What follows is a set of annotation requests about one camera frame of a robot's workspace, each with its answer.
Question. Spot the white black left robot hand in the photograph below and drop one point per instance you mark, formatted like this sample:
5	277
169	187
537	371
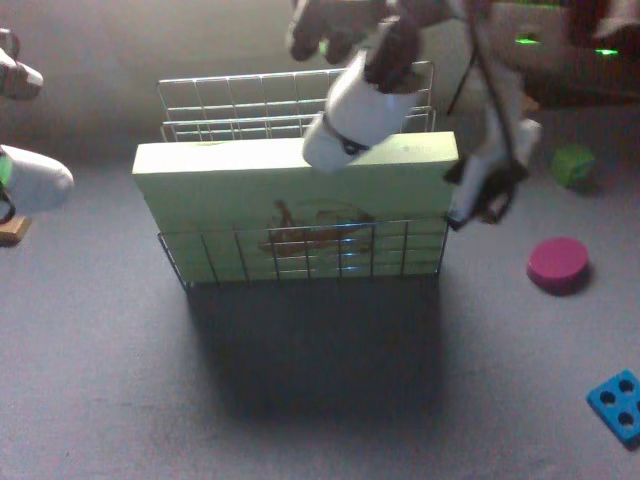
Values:
35	182

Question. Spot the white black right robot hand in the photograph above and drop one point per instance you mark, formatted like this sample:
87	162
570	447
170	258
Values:
365	115

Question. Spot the light green board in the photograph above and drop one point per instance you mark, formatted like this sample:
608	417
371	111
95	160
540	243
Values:
210	200

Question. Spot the tan wooden block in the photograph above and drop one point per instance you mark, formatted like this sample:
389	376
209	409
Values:
12	231

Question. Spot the green cube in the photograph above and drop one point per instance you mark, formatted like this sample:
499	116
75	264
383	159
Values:
572	166

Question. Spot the grey table cloth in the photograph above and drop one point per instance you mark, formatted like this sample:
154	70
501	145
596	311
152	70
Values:
150	375

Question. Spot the pink round disc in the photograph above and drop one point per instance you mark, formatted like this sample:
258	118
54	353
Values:
557	262

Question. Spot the blue square four-hole block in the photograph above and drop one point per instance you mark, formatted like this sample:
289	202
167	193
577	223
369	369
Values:
617	407

